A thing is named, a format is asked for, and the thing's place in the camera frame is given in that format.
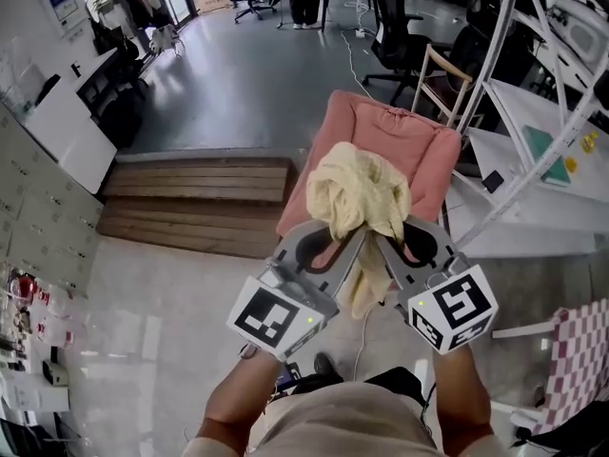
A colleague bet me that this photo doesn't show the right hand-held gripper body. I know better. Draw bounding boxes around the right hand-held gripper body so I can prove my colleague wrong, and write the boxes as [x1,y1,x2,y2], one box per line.
[405,263,501,357]

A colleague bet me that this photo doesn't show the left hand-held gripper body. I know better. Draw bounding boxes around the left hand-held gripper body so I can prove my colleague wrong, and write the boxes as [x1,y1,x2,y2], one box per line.
[225,254,341,364]

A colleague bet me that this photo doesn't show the yellow cloth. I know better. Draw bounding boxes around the yellow cloth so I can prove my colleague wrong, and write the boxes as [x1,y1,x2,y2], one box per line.
[305,141,413,321]

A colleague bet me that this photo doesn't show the pink cushion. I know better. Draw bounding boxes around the pink cushion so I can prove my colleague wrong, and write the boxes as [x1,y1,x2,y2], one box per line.
[277,89,463,269]

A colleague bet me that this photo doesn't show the person's left forearm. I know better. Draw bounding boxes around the person's left forearm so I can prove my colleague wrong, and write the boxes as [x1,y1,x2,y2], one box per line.
[196,343,283,447]

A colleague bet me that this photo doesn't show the person's right forearm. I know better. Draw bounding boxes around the person's right forearm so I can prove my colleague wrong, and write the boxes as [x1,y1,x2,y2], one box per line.
[429,338,495,452]

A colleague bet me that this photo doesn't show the black battery box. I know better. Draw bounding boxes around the black battery box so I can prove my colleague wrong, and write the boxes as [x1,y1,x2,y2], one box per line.
[274,361,305,395]

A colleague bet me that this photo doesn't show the person's black shoe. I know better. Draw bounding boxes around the person's black shoe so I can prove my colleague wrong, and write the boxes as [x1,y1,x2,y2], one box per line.
[313,351,338,376]

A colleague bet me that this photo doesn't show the dark flat phone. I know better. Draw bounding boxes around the dark flat phone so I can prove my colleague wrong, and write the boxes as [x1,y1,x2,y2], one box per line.
[481,169,506,194]

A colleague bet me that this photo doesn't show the person's black trousers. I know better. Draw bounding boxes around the person's black trousers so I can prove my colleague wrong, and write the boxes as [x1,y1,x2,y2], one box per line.
[289,366,425,402]

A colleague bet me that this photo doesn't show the wooden slatted platform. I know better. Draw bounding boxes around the wooden slatted platform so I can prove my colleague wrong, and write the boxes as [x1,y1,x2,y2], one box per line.
[96,156,299,260]

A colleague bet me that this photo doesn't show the person's beige shirt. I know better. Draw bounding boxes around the person's beige shirt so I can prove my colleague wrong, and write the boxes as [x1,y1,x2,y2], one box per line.
[182,381,516,457]

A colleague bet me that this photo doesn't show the green book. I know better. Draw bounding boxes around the green book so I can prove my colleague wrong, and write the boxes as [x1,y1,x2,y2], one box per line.
[520,125,573,188]

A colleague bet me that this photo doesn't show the pink checkered cloth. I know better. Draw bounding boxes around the pink checkered cloth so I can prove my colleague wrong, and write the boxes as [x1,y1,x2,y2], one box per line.
[531,299,609,438]

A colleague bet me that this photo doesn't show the white metal shelf rack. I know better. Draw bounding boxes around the white metal shelf rack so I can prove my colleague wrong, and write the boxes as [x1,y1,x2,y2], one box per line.
[446,0,609,259]

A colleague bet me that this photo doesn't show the light wooden chair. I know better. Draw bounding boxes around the light wooden chair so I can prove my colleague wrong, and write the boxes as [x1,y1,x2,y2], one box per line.
[410,42,487,131]

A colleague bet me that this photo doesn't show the small white device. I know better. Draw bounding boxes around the small white device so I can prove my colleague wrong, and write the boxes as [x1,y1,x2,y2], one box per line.
[41,356,71,388]

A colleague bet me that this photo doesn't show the black storage unit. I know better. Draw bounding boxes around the black storage unit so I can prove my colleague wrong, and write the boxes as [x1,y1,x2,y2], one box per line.
[75,48,147,150]

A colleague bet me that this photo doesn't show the white cardboard box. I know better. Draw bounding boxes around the white cardboard box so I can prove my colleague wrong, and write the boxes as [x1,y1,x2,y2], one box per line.
[3,382,71,412]

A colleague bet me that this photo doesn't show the white cabinet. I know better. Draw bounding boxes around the white cabinet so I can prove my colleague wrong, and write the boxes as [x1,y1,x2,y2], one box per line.
[22,48,119,195]

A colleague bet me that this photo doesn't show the grey metal lockers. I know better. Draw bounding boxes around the grey metal lockers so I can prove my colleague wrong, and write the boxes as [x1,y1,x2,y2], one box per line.
[0,100,106,300]

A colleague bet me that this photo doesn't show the clothes rack with garments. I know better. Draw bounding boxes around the clothes rack with garments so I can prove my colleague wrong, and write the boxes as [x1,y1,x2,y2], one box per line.
[88,0,186,62]

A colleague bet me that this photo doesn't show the white floor cable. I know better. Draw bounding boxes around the white floor cable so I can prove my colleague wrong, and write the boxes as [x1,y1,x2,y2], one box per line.
[339,0,378,100]

